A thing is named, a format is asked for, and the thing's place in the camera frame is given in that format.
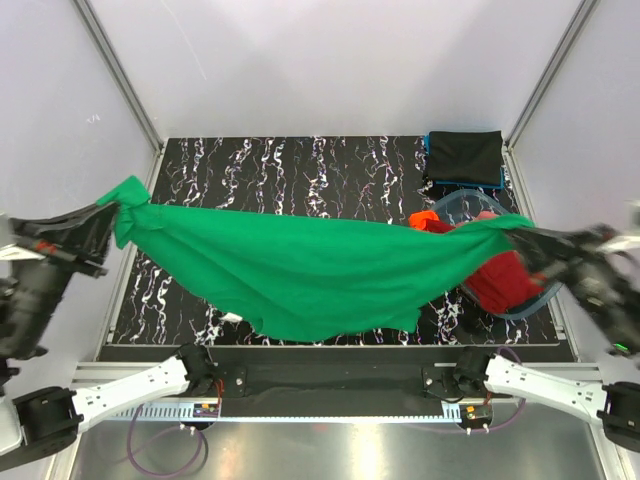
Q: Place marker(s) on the pink t shirt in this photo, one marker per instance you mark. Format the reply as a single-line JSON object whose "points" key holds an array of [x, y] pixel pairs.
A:
{"points": [[486, 215]]}

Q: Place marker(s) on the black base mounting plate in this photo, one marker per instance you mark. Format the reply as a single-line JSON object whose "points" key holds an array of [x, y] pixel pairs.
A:
{"points": [[327, 381]]}

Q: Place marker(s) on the orange t shirt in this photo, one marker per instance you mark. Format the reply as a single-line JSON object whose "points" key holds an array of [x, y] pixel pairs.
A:
{"points": [[426, 220]]}

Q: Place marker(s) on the green t shirt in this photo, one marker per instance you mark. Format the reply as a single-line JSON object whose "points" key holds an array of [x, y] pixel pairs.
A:
{"points": [[300, 278]]}

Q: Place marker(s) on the folded blue t shirt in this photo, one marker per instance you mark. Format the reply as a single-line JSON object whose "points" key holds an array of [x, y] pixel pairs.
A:
{"points": [[470, 185]]}

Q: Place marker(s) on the right aluminium frame post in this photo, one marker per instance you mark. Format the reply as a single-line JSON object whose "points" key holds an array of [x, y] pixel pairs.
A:
{"points": [[565, 45]]}

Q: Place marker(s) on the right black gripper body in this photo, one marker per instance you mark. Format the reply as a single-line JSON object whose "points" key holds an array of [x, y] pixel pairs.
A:
{"points": [[595, 286]]}

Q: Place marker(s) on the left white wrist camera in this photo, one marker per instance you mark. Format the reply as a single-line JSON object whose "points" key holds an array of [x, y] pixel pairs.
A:
{"points": [[10, 248]]}

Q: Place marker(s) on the left aluminium frame post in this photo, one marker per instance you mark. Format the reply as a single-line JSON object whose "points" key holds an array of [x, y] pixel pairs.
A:
{"points": [[107, 52]]}

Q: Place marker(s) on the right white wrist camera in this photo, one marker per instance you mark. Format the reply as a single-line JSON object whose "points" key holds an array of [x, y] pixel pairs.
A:
{"points": [[629, 238]]}

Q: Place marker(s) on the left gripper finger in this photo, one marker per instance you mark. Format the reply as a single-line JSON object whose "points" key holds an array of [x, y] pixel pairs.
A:
{"points": [[88, 241], [92, 218]]}

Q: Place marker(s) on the red t shirt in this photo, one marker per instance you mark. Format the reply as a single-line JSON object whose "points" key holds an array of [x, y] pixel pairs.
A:
{"points": [[501, 284]]}

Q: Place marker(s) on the clear blue plastic basket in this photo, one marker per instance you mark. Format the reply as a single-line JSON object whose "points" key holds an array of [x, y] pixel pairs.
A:
{"points": [[463, 206]]}

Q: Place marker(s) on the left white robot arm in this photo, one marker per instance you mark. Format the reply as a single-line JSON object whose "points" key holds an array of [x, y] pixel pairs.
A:
{"points": [[44, 422]]}

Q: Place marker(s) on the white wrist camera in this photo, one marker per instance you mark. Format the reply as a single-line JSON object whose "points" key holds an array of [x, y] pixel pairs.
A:
{"points": [[10, 248], [629, 238]]}

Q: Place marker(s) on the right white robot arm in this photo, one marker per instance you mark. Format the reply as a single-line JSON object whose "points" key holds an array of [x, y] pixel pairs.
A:
{"points": [[614, 407]]}

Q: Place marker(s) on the aluminium frame post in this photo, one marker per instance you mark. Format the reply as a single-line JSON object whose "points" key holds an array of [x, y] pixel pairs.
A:
{"points": [[107, 52], [565, 45]]}

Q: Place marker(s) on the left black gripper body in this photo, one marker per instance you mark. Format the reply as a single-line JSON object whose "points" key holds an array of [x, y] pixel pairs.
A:
{"points": [[31, 298]]}

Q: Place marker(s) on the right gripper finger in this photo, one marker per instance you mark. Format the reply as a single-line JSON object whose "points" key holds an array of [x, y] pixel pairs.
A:
{"points": [[538, 236], [545, 262]]}

